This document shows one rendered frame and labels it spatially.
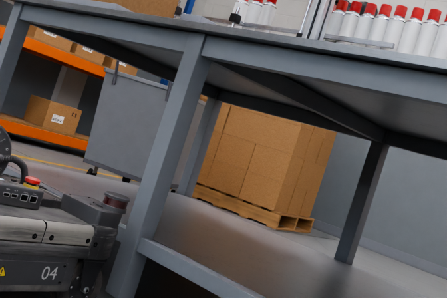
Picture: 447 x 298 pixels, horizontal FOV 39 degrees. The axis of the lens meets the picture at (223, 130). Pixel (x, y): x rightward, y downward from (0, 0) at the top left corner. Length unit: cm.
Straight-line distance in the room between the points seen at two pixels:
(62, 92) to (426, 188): 383
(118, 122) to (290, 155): 164
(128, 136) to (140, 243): 264
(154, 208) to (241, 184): 377
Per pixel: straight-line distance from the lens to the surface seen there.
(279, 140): 541
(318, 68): 151
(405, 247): 640
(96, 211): 161
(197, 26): 174
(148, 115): 431
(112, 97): 445
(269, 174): 540
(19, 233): 146
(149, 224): 177
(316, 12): 191
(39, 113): 605
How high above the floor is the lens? 53
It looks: 1 degrees up
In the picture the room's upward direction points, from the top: 18 degrees clockwise
